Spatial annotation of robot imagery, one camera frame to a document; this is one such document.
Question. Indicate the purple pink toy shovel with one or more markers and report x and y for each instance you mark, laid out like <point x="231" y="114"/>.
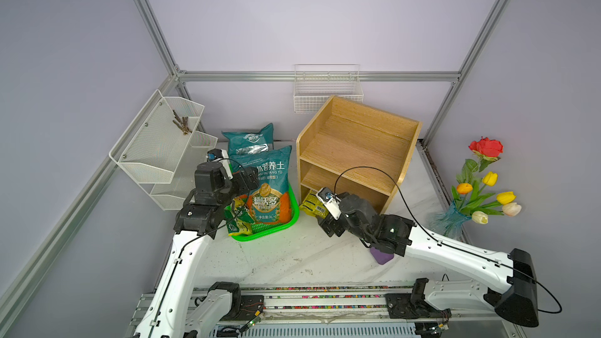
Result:
<point x="380" y="257"/>

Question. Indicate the metal base rail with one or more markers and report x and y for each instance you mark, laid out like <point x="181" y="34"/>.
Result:
<point x="359" y="311"/>

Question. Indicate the artificial flower bouquet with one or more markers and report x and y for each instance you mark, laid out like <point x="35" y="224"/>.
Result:
<point x="471" y="196"/>

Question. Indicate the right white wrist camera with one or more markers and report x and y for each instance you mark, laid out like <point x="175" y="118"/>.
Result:
<point x="329" y="200"/>

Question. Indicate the blue glass vase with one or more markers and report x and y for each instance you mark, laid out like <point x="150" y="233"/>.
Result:
<point x="449" y="223"/>

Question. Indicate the white wire wall basket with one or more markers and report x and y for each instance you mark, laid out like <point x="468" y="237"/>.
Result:
<point x="314" y="84"/>

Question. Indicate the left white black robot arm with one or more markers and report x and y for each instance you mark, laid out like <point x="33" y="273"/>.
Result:
<point x="196" y="225"/>

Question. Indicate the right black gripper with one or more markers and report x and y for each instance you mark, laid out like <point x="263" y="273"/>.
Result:
<point x="340" y="228"/>

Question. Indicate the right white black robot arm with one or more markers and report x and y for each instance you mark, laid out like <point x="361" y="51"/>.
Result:
<point x="503" y="282"/>

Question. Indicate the yellow green fertilizer packet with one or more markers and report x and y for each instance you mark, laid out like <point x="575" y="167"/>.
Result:
<point x="312" y="206"/>
<point x="238" y="218"/>

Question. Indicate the wooden two-tier shelf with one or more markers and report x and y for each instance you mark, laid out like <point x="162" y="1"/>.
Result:
<point x="351" y="147"/>

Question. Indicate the white mesh wall rack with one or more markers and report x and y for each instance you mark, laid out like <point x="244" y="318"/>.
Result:
<point x="157" y="156"/>

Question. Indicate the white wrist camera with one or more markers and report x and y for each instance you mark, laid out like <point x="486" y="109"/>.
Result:
<point x="329" y="200"/>
<point x="221" y="156"/>

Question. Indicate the teal orange soil bag back-facing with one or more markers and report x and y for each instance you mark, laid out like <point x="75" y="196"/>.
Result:
<point x="241" y="143"/>

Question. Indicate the green plastic basket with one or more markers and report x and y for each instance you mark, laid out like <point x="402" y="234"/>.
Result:
<point x="261" y="229"/>

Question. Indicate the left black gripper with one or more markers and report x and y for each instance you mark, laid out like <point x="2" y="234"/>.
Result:
<point x="253" y="177"/>

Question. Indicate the teal orange soil bag front-facing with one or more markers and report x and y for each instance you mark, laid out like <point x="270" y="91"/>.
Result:
<point x="269" y="203"/>

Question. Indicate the brown twigs bundle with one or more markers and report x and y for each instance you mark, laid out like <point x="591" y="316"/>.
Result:
<point x="181" y="123"/>

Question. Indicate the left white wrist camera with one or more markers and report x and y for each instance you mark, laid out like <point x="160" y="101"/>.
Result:
<point x="221" y="156"/>

